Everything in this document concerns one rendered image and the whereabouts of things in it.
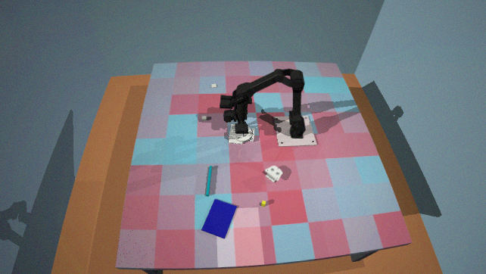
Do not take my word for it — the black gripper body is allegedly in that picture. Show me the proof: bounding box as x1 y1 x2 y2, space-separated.
234 104 248 134

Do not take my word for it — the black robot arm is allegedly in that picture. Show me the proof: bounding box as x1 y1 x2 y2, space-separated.
220 69 306 139

